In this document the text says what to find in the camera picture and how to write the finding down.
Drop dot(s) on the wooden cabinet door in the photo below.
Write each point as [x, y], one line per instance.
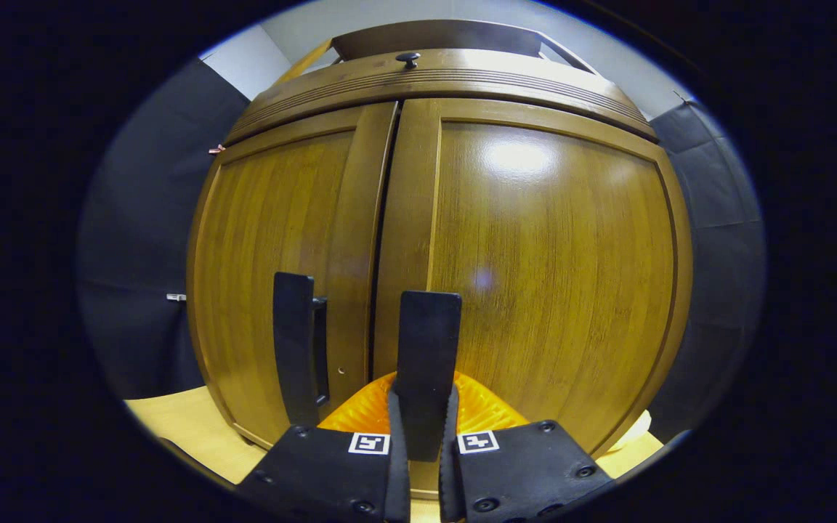
[266, 254]
[556, 290]

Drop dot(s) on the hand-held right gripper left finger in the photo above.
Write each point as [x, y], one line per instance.
[398, 479]

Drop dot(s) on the wooden drawer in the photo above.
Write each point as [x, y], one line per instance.
[535, 87]

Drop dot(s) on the black round drawer knob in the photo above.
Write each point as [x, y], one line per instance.
[408, 59]

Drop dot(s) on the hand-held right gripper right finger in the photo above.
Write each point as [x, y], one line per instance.
[449, 479]

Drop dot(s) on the wooden double-door shoe cabinet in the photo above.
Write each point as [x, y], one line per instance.
[447, 33]

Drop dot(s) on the black backdrop cloth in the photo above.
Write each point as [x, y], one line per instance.
[724, 276]
[142, 218]

